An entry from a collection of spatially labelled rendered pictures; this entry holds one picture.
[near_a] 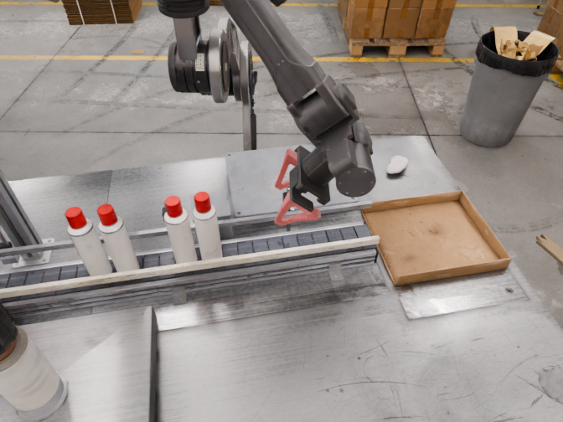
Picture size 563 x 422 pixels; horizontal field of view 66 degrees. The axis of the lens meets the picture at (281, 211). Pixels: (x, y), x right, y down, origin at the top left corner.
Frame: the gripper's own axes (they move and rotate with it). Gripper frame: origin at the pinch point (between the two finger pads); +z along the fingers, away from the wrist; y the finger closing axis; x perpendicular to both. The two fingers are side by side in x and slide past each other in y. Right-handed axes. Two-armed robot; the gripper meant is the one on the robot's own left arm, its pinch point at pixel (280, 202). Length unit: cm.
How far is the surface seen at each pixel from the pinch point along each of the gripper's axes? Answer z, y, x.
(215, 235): 24.6, -9.6, 1.2
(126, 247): 36.6, -5.9, -14.0
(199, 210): 20.0, -9.7, -5.8
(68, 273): 55, -6, -20
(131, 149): 155, -173, 1
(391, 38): 23, -311, 142
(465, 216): -6, -30, 62
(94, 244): 39.2, -5.1, -19.9
